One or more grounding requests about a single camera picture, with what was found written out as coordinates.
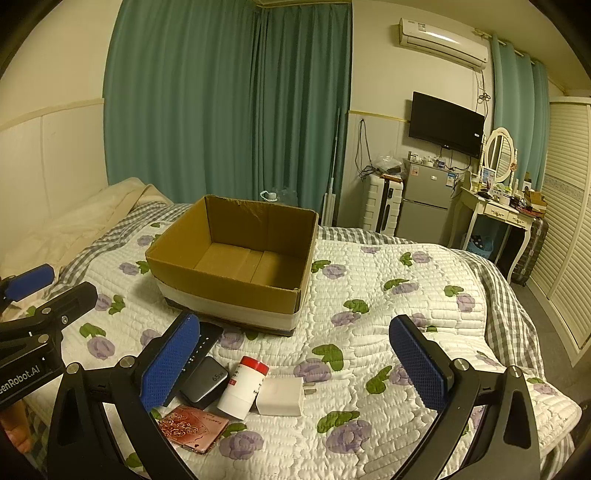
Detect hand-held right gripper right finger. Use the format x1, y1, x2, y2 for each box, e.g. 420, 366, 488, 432
389, 315, 542, 480

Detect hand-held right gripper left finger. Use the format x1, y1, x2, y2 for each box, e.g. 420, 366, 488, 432
46, 310, 201, 480

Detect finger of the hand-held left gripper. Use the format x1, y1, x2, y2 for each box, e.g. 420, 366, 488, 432
0, 282, 99, 344
0, 264, 56, 315

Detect grey power adapter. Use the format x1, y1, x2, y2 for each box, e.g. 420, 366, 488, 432
179, 355, 230, 409

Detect black remote control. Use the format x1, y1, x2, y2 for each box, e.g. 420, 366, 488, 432
182, 322, 223, 393

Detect pink floral card case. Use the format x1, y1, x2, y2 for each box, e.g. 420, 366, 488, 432
158, 405, 230, 456

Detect white bottle with red cap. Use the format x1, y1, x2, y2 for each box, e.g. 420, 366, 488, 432
217, 356, 270, 420

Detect cardboard box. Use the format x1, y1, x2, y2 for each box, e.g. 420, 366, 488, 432
144, 195, 320, 337

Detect white charger plug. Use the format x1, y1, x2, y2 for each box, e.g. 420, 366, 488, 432
256, 377, 317, 416

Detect floral quilted bed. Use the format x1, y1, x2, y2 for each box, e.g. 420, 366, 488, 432
46, 203, 583, 480

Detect cream blanket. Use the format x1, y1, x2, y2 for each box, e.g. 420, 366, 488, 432
0, 178, 174, 287

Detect blue plastic basket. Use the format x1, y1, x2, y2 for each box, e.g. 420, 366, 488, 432
465, 235, 494, 258

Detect dark suitcase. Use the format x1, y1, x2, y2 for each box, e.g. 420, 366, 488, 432
510, 216, 549, 287

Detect silver small fridge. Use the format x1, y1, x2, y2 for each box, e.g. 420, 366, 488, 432
396, 159, 459, 245

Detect white suitcase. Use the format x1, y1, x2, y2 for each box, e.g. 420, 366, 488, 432
360, 173, 405, 234

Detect white vanity desk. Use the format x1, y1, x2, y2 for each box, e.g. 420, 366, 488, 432
447, 171, 540, 284

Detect white poles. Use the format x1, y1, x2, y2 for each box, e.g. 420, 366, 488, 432
322, 107, 345, 227

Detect clear plastic bag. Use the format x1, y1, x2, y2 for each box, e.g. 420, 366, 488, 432
372, 154, 404, 174

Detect white louvred wardrobe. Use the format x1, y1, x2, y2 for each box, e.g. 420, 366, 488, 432
530, 97, 591, 357

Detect wide teal curtain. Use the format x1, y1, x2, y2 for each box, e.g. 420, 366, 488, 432
253, 2, 354, 217
104, 0, 262, 210

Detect oval white vanity mirror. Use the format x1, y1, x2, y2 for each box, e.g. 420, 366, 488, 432
482, 128, 516, 184

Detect narrow teal curtain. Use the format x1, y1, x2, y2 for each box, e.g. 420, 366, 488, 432
489, 34, 551, 197

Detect white air conditioner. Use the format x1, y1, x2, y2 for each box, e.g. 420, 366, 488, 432
398, 17, 490, 71

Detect black wall cables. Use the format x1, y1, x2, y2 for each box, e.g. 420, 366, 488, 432
355, 117, 376, 180

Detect black wall television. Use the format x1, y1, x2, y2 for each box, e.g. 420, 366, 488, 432
409, 91, 485, 158

